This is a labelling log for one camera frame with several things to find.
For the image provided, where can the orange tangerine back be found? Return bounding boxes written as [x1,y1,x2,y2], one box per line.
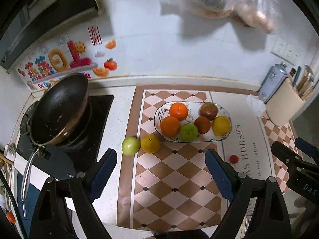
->
[169,102,188,121]

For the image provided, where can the yellow orange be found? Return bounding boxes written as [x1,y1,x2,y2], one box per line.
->
[140,134,160,154]

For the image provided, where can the black gas stove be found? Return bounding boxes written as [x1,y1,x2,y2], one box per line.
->
[15,94,115,181]

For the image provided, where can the orange tangerine front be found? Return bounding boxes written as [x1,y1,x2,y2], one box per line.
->
[160,116,181,137]

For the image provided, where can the colourful wall sticker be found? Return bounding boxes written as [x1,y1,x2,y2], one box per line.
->
[15,25,118,92]

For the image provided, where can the white wall socket panel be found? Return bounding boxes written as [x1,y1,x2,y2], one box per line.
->
[271,37,300,65]

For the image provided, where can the orange tangerine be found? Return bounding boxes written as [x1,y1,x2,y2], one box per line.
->
[160,116,181,137]
[169,102,188,121]

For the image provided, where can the green apple on plate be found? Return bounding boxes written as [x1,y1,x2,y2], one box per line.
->
[179,123,198,141]

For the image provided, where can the red cherry tomato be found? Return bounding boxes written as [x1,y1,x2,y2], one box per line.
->
[229,154,239,164]

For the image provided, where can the utensils in holder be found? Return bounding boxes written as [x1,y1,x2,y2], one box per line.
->
[292,65,315,101]

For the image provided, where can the silver spray can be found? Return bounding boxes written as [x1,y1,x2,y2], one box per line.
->
[258,62,287,104]

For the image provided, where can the yellow lemon on plate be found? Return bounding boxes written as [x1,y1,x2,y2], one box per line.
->
[211,116,231,136]

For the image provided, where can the reddish brown orange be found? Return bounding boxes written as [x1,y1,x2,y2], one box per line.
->
[194,116,211,134]

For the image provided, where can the dark red apple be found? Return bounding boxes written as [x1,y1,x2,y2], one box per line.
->
[199,103,219,121]

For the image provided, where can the checkered counter mat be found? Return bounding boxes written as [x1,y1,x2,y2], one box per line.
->
[117,87,296,231]

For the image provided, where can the crumpled white tissue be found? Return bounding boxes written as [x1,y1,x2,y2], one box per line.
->
[245,94,266,118]

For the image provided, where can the small white cup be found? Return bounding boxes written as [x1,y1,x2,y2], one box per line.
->
[4,142,16,162]

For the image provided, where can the black range hood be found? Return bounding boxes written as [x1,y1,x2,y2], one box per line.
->
[1,0,98,72]

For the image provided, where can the green apple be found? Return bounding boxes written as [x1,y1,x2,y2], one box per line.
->
[121,136,140,157]
[179,123,198,141]

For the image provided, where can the white patterned fruit plate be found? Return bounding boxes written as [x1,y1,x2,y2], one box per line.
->
[154,102,232,142]

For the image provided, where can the beige utensil holder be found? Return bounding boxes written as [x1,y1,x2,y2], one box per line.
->
[266,78,305,127]

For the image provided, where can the clear plastic bag pink contents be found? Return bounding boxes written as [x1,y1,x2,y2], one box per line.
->
[230,0,283,35]

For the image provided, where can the black frying pan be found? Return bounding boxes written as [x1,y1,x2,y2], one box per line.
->
[21,73,89,202]

